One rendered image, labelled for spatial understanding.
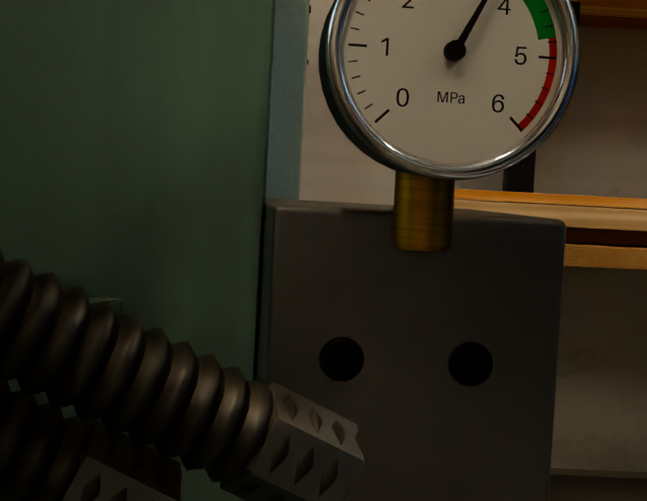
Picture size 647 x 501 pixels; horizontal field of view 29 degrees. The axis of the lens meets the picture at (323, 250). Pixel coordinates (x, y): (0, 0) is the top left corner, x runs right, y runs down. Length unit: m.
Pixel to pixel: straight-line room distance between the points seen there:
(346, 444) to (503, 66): 0.10
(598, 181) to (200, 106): 2.54
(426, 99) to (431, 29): 0.02
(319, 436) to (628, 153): 2.64
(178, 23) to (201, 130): 0.03
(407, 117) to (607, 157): 2.58
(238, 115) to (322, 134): 2.44
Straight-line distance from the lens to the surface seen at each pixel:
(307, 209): 0.33
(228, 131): 0.36
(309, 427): 0.27
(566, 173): 2.86
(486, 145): 0.31
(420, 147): 0.31
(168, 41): 0.37
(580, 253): 2.36
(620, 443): 2.95
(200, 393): 0.26
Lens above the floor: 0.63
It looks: 3 degrees down
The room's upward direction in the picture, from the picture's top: 3 degrees clockwise
